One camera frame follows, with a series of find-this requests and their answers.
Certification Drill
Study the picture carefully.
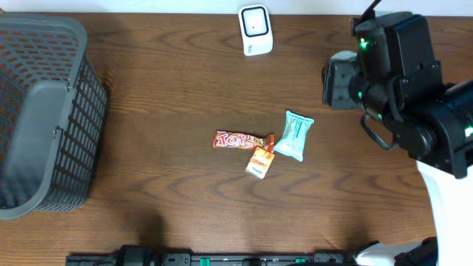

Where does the mint green wipes pack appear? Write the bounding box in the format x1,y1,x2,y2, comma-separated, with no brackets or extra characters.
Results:
274,111,314,162

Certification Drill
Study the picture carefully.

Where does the orange small box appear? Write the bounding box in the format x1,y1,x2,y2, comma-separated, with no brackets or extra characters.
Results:
245,147,275,180

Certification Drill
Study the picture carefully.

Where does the red snack wrapper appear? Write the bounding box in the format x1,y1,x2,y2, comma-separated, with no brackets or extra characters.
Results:
213,130,275,153

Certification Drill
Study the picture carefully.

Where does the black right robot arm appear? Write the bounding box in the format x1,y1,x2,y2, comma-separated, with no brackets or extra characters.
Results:
322,8,472,265

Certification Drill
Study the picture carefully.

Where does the white barcode scanner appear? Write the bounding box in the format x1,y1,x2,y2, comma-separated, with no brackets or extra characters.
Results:
238,4,273,57

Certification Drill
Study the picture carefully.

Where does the dark grey plastic basket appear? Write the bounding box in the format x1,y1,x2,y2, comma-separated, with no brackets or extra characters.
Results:
1,13,108,219

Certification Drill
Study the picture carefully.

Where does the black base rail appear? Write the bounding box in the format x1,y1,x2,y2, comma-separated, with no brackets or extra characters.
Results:
66,243,439,266

